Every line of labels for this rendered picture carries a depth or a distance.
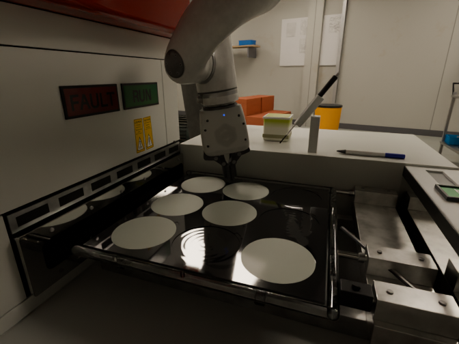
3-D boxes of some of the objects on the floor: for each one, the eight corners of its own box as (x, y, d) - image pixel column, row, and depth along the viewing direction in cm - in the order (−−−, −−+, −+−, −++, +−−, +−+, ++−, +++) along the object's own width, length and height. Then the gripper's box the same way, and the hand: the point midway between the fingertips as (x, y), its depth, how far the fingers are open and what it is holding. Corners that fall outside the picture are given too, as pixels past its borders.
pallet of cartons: (225, 138, 530) (225, 98, 507) (254, 127, 636) (255, 94, 612) (269, 143, 490) (271, 100, 466) (291, 131, 595) (294, 95, 571)
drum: (314, 141, 506) (318, 102, 484) (339, 144, 486) (344, 104, 464) (308, 146, 471) (312, 105, 448) (335, 149, 451) (340, 106, 429)
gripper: (248, 93, 64) (256, 168, 70) (183, 104, 62) (197, 180, 68) (257, 95, 57) (266, 179, 63) (184, 108, 55) (201, 192, 61)
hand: (229, 172), depth 65 cm, fingers closed
